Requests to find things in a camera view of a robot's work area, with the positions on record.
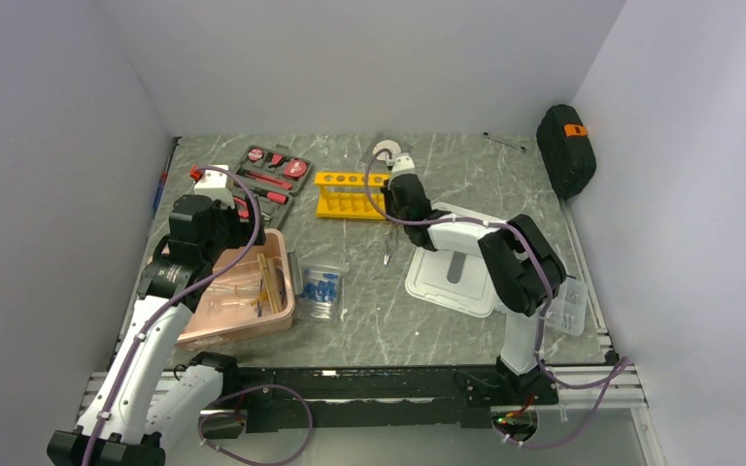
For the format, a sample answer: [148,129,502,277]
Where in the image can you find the yellow test tube rack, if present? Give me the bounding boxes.
[314,172,390,220]

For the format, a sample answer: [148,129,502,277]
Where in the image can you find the bag of plastic pipettes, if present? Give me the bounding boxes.
[202,275,260,313]

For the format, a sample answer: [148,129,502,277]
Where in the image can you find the wooden test tube clamp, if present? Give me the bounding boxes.
[257,253,283,314]

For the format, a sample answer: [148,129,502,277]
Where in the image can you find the pink plastic bin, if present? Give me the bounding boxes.
[176,228,295,350]

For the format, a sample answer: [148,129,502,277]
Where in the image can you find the yellow rubber tubing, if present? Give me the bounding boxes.
[250,292,268,310]

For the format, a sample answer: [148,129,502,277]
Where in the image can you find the bag of blue caps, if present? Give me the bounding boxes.
[295,262,350,323]

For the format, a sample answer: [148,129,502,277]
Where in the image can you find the blue safety glasses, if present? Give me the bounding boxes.
[256,267,285,316]

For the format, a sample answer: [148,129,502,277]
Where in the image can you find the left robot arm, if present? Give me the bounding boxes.
[47,194,265,465]

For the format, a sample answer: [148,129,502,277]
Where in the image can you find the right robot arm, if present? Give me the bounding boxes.
[380,174,567,403]

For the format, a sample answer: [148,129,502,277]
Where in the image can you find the red utility knife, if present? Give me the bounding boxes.
[237,169,293,191]

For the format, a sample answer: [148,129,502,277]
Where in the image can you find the red electrical tape roll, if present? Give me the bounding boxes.
[247,148,265,162]

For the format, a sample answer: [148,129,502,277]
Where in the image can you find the grey tool case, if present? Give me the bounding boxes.
[235,145,314,229]

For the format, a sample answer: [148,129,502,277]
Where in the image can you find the white bin lid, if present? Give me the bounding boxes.
[405,202,500,318]

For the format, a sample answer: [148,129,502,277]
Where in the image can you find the silver wrench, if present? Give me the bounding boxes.
[482,132,527,153]

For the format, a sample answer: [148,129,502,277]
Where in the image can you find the red tape measure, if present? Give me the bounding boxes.
[283,159,309,180]

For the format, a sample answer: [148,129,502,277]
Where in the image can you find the black tool case orange latch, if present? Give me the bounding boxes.
[535,104,597,199]

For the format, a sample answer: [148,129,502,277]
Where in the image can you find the clear plastic box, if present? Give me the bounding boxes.
[546,276,590,336]

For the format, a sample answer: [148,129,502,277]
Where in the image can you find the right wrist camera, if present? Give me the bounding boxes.
[386,152,416,181]

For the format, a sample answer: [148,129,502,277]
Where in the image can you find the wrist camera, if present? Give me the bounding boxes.
[386,152,416,181]
[190,166,235,208]

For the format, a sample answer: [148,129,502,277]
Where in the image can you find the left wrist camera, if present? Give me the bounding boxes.
[190,166,235,208]

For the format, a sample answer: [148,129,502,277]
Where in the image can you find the wire gauze with white centre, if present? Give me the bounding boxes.
[361,139,413,173]

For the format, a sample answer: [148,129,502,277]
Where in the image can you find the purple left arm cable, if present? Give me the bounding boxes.
[80,165,315,466]

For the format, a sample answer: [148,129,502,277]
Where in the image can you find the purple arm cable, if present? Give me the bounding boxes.
[80,165,315,466]
[363,149,631,450]

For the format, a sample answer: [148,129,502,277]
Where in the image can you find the red handled screwdriver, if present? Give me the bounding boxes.
[249,187,288,205]

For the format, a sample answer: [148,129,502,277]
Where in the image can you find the blue red screwdriver by wall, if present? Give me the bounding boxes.
[152,137,180,214]

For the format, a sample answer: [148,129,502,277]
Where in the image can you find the grey bin latch handle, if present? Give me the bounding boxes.
[288,250,304,295]

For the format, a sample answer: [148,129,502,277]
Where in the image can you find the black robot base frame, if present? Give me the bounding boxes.
[208,363,559,433]

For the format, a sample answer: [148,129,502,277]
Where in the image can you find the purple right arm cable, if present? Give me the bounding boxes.
[363,149,631,450]

